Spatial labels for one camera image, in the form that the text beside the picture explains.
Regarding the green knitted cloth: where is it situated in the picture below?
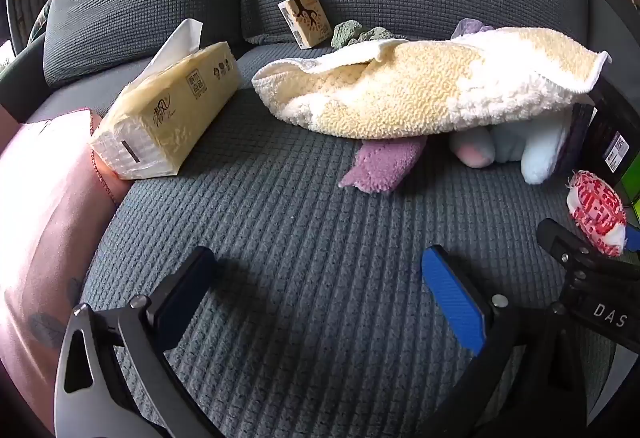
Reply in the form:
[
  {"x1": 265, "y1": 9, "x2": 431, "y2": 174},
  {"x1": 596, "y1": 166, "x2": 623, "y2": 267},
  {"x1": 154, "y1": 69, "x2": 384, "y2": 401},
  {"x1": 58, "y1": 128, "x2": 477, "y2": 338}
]
[{"x1": 330, "y1": 20, "x2": 408, "y2": 51}]

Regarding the grey sofa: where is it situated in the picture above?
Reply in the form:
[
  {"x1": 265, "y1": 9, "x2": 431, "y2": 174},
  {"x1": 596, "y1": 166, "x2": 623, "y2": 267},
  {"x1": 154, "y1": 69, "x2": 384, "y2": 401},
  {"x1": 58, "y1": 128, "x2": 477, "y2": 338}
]
[{"x1": 0, "y1": 0, "x2": 640, "y2": 438}]

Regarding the pink fuzzy cloth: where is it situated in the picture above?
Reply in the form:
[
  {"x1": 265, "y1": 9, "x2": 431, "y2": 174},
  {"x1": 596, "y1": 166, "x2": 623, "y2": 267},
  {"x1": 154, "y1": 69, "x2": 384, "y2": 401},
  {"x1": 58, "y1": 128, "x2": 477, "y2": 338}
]
[{"x1": 340, "y1": 138, "x2": 428, "y2": 193}]

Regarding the green box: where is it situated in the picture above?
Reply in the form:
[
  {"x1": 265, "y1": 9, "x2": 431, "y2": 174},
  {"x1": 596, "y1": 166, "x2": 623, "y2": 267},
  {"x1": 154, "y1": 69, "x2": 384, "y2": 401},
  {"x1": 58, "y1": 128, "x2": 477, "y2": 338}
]
[{"x1": 612, "y1": 168, "x2": 640, "y2": 226}]

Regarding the red and white patterned pouch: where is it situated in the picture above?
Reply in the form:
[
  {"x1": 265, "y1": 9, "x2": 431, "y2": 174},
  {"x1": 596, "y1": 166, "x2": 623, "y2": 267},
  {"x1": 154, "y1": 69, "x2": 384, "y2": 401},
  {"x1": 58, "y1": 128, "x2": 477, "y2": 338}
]
[{"x1": 566, "y1": 170, "x2": 627, "y2": 257}]

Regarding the yellow and white towel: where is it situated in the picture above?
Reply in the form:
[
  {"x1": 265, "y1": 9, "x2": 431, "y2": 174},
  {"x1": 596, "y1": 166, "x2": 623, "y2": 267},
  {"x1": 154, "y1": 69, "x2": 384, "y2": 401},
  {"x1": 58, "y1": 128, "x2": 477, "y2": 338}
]
[{"x1": 251, "y1": 26, "x2": 612, "y2": 139}]

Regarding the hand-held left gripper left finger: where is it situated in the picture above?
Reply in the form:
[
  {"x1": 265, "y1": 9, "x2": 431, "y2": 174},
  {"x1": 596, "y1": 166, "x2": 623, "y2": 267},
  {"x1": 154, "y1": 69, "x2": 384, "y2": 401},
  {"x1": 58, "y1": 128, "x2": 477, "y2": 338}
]
[{"x1": 54, "y1": 246, "x2": 223, "y2": 438}]

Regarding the white and blue plush toy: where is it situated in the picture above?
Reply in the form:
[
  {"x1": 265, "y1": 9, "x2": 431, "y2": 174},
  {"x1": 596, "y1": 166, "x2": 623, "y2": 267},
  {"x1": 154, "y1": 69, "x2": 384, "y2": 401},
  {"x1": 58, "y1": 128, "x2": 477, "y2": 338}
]
[{"x1": 447, "y1": 113, "x2": 571, "y2": 186}]

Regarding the lavender knitted cloth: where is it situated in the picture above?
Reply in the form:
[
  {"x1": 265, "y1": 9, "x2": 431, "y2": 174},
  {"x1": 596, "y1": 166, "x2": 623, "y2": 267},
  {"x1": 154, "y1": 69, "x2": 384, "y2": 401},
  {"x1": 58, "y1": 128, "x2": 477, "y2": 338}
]
[{"x1": 451, "y1": 18, "x2": 495, "y2": 39}]

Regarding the pink pillow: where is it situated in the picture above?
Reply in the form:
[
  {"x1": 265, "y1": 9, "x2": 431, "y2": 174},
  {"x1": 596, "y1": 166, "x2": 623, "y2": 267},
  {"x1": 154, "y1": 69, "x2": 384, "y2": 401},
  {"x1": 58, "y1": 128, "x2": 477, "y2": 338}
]
[{"x1": 0, "y1": 108, "x2": 133, "y2": 434}]

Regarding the small brown tissue box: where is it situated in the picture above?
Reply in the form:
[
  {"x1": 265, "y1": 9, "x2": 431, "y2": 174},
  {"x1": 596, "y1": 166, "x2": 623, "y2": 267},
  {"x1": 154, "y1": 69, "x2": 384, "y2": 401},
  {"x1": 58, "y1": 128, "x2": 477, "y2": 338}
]
[{"x1": 278, "y1": 0, "x2": 335, "y2": 50}]

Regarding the black box with gold top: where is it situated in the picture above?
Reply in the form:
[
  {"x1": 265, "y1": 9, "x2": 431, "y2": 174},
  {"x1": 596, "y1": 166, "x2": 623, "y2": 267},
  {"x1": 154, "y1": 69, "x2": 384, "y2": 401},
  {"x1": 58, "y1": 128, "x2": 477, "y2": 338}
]
[{"x1": 552, "y1": 76, "x2": 640, "y2": 181}]

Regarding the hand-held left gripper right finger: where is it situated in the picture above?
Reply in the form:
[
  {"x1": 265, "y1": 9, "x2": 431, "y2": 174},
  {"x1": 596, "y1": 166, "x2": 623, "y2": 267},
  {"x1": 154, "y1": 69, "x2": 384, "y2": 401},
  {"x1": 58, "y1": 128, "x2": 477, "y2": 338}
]
[{"x1": 415, "y1": 245, "x2": 588, "y2": 438}]

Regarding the yellow soft tissue pack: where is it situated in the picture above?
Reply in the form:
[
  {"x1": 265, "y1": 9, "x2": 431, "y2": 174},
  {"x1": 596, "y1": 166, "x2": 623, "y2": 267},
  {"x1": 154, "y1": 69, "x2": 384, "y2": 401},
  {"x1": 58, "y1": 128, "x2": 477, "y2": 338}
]
[{"x1": 89, "y1": 18, "x2": 243, "y2": 181}]

